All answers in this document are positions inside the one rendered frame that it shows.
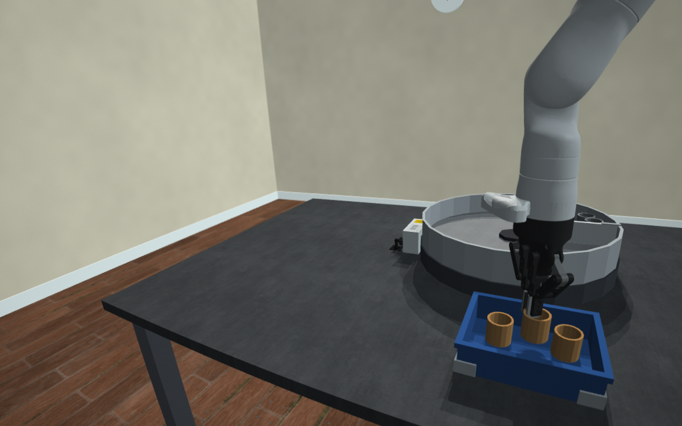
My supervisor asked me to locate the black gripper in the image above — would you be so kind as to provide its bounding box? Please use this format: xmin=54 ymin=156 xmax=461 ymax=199
xmin=509 ymin=217 xmax=575 ymax=318

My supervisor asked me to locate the bronze bushing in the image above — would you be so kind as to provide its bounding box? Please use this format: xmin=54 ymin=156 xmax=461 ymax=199
xmin=485 ymin=312 xmax=514 ymax=347
xmin=550 ymin=324 xmax=584 ymax=363
xmin=520 ymin=309 xmax=552 ymax=344

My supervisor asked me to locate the blue crate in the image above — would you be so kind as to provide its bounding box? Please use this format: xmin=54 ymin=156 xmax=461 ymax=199
xmin=453 ymin=292 xmax=614 ymax=409

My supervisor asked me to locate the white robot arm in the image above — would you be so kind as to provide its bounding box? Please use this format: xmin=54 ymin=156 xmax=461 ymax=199
xmin=481 ymin=0 xmax=655 ymax=222

